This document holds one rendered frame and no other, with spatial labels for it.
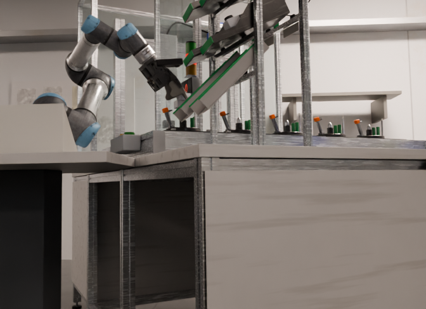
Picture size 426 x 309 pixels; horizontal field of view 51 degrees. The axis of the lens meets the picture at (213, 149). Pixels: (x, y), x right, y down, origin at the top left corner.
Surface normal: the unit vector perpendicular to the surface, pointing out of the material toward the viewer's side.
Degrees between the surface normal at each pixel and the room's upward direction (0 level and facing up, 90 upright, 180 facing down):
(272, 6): 90
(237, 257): 90
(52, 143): 90
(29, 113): 90
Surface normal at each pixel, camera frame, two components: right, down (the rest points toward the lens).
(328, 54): -0.04, -0.07
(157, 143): 0.43, -0.07
